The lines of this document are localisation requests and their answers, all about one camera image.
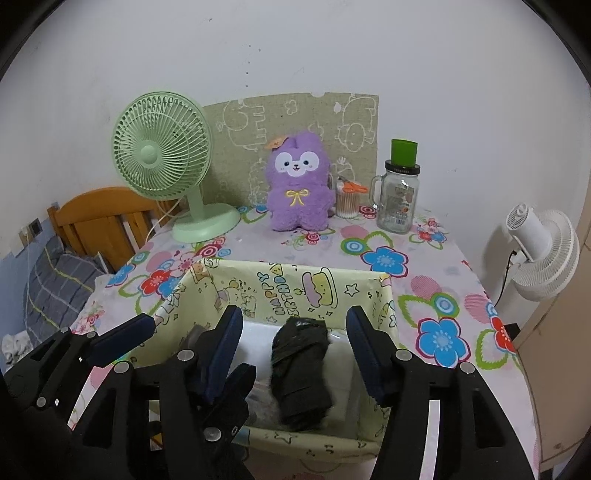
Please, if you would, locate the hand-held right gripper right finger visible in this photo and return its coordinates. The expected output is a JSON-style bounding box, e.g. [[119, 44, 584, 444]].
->
[[346, 305, 520, 480]]

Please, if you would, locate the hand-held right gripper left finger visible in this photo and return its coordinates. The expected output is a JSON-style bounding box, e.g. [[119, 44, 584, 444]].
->
[[69, 305, 244, 480]]

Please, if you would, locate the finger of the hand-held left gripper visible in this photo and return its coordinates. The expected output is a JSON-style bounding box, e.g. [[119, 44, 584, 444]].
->
[[194, 364, 257, 462], [18, 313, 156, 409]]

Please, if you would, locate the black bag roll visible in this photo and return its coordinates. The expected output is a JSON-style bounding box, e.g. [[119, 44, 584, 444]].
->
[[270, 316, 334, 432]]

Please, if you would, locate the yellow cartoon printed box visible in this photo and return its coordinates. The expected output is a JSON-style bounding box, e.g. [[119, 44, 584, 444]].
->
[[127, 258, 400, 462]]

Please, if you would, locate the grey plaid pillow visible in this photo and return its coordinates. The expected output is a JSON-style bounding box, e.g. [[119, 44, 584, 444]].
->
[[0, 235, 112, 352]]

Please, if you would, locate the white crumpled cloth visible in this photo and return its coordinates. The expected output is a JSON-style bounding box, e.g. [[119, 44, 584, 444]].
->
[[1, 332, 34, 366]]

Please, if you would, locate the wooden bed headboard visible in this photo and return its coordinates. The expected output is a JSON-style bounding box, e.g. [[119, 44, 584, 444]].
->
[[46, 186, 183, 273]]

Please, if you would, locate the glass jar with green lid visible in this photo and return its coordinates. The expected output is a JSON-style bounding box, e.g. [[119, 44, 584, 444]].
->
[[369, 138, 423, 234]]

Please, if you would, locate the green desk fan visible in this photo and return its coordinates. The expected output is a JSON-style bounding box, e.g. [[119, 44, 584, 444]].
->
[[110, 91, 242, 243]]

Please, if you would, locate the purple plush toy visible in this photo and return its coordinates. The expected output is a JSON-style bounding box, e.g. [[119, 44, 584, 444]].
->
[[265, 130, 335, 232]]

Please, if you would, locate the white standing fan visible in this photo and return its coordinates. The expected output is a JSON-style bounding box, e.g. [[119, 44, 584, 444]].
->
[[489, 203, 580, 308]]

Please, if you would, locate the green cartoon board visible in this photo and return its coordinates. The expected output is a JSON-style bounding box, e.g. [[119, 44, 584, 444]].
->
[[201, 91, 380, 208]]

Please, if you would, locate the white desk fan cable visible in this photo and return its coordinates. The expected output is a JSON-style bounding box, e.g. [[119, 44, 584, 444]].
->
[[145, 198, 185, 243]]

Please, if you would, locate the black fan cable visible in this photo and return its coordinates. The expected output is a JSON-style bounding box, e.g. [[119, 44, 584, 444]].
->
[[496, 249, 517, 301]]

